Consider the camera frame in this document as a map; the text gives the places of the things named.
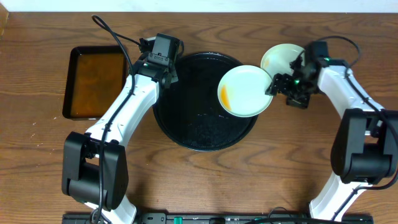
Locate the black rectangular wash tray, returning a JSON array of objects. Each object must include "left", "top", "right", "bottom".
[{"left": 62, "top": 45, "right": 127, "bottom": 119}]

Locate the light green plate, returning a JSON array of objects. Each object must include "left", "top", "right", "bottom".
[
  {"left": 217, "top": 65, "right": 273, "bottom": 118},
  {"left": 261, "top": 44, "right": 304, "bottom": 78}
]

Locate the round black serving tray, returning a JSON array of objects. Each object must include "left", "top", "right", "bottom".
[{"left": 153, "top": 52, "right": 257, "bottom": 151}]

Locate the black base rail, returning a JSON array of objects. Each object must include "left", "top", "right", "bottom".
[{"left": 62, "top": 212, "right": 374, "bottom": 224}]

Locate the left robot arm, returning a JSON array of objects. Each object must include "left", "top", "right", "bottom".
[{"left": 62, "top": 34, "right": 184, "bottom": 223}]

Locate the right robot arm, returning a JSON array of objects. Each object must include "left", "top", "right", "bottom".
[{"left": 261, "top": 38, "right": 397, "bottom": 222}]

